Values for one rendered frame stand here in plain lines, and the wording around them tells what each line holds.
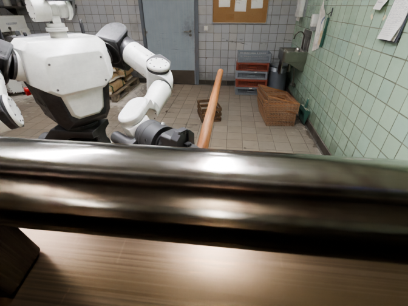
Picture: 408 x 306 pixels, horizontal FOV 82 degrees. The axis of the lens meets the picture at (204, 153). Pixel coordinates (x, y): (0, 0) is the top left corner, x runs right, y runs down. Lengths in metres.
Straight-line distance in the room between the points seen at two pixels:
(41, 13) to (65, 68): 0.16
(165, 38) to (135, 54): 4.38
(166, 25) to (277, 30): 2.16
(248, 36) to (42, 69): 4.57
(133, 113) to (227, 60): 4.65
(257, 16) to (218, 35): 0.80
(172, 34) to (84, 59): 4.43
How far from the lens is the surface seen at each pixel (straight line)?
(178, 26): 5.24
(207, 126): 0.64
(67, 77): 0.90
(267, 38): 5.21
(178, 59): 5.32
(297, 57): 4.14
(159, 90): 0.78
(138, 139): 0.61
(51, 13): 0.94
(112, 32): 1.04
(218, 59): 5.24
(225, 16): 5.13
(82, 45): 0.93
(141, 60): 0.92
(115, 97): 4.55
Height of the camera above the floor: 1.49
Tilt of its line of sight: 32 degrees down
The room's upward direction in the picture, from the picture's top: straight up
